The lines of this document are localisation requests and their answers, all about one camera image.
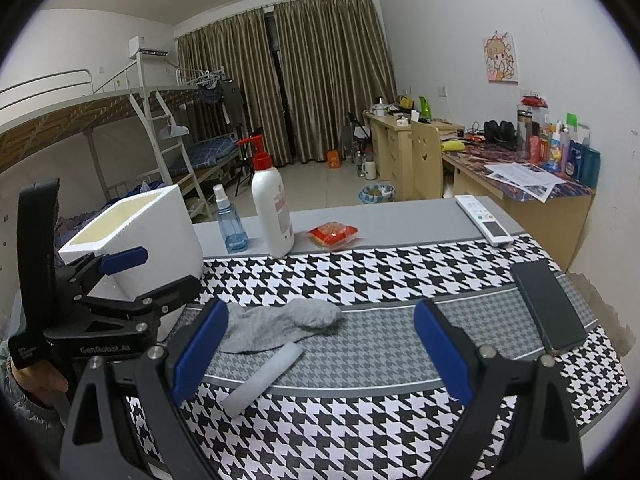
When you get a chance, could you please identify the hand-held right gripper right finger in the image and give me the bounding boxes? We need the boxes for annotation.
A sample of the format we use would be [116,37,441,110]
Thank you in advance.
[414,299,586,480]

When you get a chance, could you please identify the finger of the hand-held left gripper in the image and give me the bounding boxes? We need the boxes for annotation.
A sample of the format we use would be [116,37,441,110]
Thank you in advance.
[75,275,201,322]
[57,246,149,288]

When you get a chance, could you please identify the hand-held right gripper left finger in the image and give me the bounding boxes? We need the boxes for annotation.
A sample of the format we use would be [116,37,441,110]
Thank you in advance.
[60,299,231,480]

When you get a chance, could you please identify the white foam box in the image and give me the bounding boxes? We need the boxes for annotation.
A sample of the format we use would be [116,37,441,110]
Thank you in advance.
[59,185,203,321]

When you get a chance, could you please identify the white foam roller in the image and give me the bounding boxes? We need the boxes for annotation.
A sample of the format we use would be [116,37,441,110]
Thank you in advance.
[222,342,303,418]

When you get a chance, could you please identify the grey sock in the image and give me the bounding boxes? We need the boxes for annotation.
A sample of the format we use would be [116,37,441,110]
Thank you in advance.
[220,298,343,356]

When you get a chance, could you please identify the person's left forearm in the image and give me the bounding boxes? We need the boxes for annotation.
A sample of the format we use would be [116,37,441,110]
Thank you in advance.
[0,310,66,443]

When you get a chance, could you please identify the person's left hand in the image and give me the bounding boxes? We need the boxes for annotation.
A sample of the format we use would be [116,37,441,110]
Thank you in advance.
[5,355,71,411]

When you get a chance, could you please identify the blue spray bottle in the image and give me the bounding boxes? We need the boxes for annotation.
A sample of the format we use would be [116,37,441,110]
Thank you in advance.
[212,184,248,254]

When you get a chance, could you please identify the houndstooth tablecloth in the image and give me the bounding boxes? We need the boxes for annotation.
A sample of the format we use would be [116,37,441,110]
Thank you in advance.
[127,232,631,480]

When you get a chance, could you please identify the white bunk bed ladder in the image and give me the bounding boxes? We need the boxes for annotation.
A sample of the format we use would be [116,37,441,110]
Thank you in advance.
[129,87,207,221]

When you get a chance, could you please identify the black smartphone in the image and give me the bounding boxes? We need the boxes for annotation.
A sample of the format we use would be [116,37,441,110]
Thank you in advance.
[510,260,588,356]

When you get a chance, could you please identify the small metal bunk bed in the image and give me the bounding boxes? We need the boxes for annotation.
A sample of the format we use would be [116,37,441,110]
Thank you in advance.
[175,65,243,186]

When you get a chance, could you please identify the white lotion pump bottle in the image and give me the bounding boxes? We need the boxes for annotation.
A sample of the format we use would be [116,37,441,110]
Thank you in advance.
[236,135,296,259]

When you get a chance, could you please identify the black folding chair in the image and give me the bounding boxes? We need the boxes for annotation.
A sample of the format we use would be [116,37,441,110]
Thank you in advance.
[232,157,257,197]

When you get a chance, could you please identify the white remote control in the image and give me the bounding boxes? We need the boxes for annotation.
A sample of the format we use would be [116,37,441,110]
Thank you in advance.
[454,194,513,247]

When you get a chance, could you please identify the large metal bunk bed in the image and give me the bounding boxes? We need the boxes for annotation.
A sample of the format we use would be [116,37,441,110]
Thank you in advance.
[0,67,201,223]

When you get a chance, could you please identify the red snack packet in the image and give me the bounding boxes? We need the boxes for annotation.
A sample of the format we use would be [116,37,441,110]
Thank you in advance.
[307,221,362,252]

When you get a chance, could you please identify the wooden desk with patterned mat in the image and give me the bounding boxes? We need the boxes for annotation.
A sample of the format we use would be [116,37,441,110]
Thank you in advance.
[442,142,597,273]

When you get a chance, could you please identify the blue trash basket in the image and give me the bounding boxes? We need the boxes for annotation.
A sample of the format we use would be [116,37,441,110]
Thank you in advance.
[358,184,396,204]

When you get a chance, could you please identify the hanging dark clothes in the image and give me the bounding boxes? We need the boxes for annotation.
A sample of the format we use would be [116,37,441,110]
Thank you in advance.
[192,72,224,107]

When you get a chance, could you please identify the wooden chair with smiley cutout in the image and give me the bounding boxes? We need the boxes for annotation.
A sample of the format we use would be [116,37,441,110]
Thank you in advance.
[410,121,446,201]

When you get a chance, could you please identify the printed paper sheets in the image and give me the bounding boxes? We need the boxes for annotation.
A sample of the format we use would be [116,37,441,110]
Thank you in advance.
[484,161,566,204]

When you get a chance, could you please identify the wooden desk with drawers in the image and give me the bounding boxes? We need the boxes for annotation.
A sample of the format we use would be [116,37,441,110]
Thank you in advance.
[363,110,466,201]

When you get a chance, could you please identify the narrow brown curtain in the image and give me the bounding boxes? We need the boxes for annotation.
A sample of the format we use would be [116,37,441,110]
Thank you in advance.
[176,7,293,166]

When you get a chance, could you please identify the white air conditioner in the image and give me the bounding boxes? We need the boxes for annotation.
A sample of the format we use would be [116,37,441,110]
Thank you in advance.
[128,35,171,58]

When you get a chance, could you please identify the black headphones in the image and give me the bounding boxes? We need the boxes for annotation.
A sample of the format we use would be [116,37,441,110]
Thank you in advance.
[482,120,518,148]

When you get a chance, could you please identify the row of toiletry bottles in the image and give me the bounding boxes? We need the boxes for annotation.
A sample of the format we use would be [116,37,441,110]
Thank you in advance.
[515,95,603,191]

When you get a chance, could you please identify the wide brown curtain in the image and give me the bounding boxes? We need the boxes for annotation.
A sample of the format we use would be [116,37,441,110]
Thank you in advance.
[274,0,398,163]

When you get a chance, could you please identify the pink wall poster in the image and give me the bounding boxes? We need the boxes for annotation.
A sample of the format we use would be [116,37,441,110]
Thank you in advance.
[483,31,521,83]

